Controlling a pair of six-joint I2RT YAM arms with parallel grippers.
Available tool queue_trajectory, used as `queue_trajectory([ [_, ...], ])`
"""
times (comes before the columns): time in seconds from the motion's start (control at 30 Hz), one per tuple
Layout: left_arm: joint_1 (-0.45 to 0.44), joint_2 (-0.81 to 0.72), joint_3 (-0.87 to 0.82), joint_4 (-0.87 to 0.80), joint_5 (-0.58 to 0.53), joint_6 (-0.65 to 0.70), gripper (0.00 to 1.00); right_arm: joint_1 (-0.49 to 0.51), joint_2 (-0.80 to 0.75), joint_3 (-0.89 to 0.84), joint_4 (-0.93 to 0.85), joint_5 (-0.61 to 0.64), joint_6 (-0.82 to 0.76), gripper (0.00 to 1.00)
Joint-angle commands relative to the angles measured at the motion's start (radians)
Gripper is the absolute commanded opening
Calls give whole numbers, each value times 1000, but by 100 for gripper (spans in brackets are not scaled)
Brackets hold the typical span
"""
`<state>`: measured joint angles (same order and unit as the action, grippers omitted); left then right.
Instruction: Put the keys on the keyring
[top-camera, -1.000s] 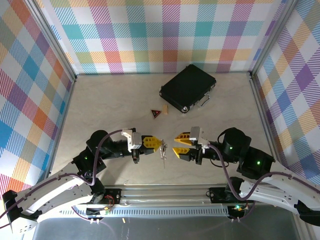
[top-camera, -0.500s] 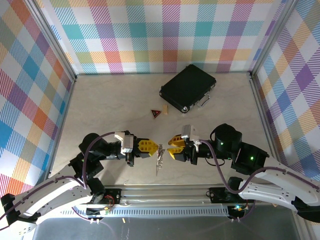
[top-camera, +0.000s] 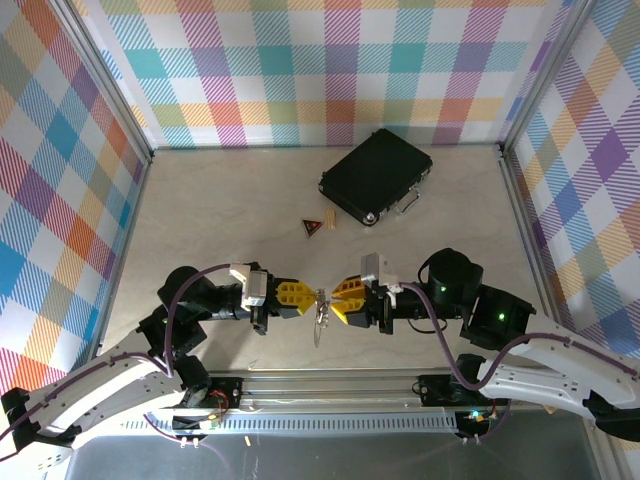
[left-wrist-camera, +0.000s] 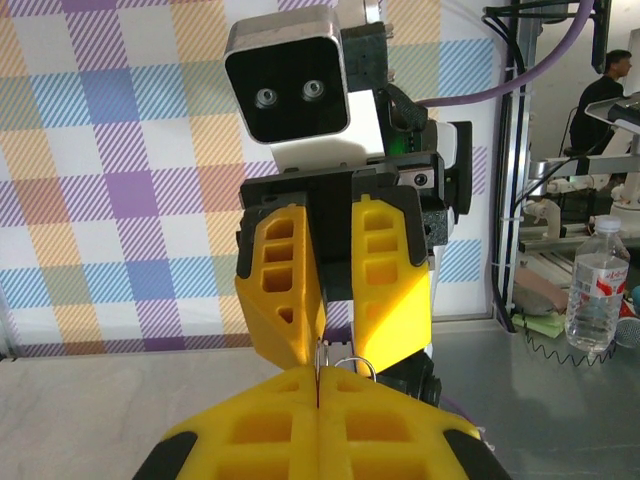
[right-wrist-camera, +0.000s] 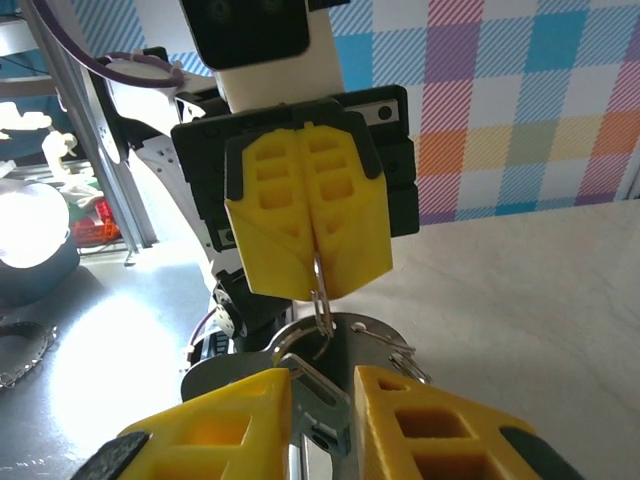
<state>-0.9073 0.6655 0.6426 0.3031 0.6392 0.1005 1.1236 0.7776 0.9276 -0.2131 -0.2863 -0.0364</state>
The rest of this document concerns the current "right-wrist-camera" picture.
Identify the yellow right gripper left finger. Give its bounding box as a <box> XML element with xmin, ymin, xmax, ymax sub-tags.
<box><xmin>72</xmin><ymin>367</ymin><xmax>294</xmax><ymax>480</ymax></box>

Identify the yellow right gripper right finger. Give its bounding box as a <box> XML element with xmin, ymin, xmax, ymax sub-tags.
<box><xmin>352</xmin><ymin>365</ymin><xmax>587</xmax><ymax>480</ymax></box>

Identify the thin metal wire object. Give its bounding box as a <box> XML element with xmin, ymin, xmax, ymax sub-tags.
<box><xmin>179</xmin><ymin>311</ymin><xmax>417</xmax><ymax>480</ymax></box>

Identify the silver split keyring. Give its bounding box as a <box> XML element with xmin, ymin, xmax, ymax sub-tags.
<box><xmin>308</xmin><ymin>251</ymin><xmax>337</xmax><ymax>345</ymax></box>
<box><xmin>388</xmin><ymin>348</ymin><xmax>435</xmax><ymax>387</ymax></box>
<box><xmin>271</xmin><ymin>319</ymin><xmax>334</xmax><ymax>365</ymax></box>

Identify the silver key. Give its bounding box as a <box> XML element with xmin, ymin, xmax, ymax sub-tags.
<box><xmin>276</xmin><ymin>351</ymin><xmax>353</xmax><ymax>459</ymax></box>

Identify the red plastic crate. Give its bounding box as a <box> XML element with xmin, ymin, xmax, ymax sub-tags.
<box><xmin>71</xmin><ymin>198</ymin><xmax>122</xmax><ymax>247</ymax></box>

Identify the round grey tub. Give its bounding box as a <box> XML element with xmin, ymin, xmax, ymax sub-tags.
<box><xmin>0</xmin><ymin>178</ymin><xmax>83</xmax><ymax>308</ymax></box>

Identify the aluminium frame post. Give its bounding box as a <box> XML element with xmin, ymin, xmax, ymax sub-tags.
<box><xmin>18</xmin><ymin>0</ymin><xmax>157</xmax><ymax>264</ymax></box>

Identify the dark disc with chain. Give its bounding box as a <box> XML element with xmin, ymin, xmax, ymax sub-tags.
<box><xmin>0</xmin><ymin>320</ymin><xmax>59</xmax><ymax>391</ymax></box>

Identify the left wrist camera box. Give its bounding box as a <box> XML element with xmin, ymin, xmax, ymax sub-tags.
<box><xmin>178</xmin><ymin>0</ymin><xmax>347</xmax><ymax>114</ymax></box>

